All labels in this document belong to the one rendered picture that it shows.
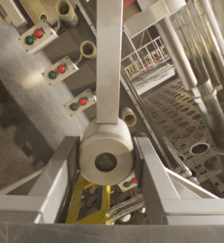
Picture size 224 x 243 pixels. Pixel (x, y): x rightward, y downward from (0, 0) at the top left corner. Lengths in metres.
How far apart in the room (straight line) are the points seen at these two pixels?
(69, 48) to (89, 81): 0.18
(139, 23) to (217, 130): 0.85
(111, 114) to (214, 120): 1.17
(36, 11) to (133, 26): 0.49
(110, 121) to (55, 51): 0.80
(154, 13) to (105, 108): 0.93
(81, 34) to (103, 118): 0.81
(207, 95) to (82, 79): 0.77
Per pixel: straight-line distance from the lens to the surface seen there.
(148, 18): 1.04
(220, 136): 1.37
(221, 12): 0.87
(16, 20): 0.96
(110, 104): 0.15
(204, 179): 1.79
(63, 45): 0.92
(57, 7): 0.80
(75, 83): 0.91
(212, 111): 1.27
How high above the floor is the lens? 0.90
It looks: 8 degrees down
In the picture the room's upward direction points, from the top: 60 degrees clockwise
